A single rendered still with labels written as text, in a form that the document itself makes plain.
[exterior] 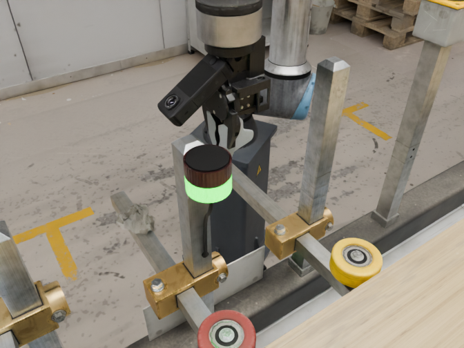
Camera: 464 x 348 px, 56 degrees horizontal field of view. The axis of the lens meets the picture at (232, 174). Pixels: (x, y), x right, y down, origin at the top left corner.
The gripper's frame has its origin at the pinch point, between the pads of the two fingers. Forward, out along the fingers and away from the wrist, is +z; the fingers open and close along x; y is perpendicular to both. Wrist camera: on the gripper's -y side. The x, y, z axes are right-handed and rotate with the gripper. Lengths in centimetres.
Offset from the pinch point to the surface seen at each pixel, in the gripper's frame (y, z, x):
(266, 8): 203, 82, 248
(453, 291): 18.6, 11.1, -35.3
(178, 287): -14.6, 13.7, -9.8
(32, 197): -26, 101, 139
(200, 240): -9.9, 5.8, -9.5
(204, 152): -9.2, -11.8, -11.4
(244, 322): -10.8, 10.1, -22.6
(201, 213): -9.4, 0.2, -9.5
